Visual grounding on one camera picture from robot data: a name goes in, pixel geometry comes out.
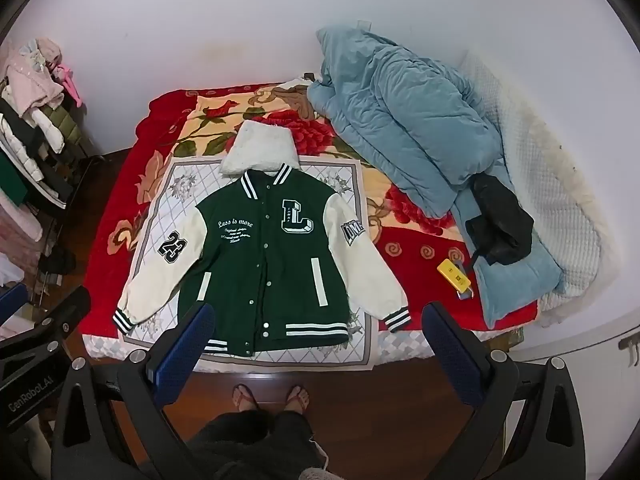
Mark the quilted bed mattress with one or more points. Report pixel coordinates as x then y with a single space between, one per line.
400 346

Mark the green varsity jacket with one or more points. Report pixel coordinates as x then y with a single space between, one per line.
250 260

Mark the white lattice patterned cloth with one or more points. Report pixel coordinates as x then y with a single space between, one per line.
330 175

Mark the white waffle blanket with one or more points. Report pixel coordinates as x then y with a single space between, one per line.
550 185

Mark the black bag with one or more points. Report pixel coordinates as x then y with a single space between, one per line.
500 225

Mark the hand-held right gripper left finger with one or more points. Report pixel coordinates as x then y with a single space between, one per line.
184 342

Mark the green folded cloth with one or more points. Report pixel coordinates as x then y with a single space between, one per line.
10 180

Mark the person's foot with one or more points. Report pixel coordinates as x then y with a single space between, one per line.
297 397
246 397

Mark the pile of clothes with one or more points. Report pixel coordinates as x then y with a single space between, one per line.
35 110

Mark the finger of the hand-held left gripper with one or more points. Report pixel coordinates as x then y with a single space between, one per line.
11 305
65 312

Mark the white fluffy cloth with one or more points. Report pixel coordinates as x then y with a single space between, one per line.
260 147

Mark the light blue quilt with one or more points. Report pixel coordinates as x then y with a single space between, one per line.
400 110

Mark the person's left foot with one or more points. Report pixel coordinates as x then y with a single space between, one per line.
246 397

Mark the dark wall fixture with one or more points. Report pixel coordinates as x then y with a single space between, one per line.
631 343

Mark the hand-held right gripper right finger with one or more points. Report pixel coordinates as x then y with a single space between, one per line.
446 350

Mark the red floral blanket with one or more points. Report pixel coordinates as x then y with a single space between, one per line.
125 185

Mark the person's right foot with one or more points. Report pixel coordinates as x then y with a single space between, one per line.
297 397

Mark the person's black pants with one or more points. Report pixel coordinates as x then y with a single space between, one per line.
250 440

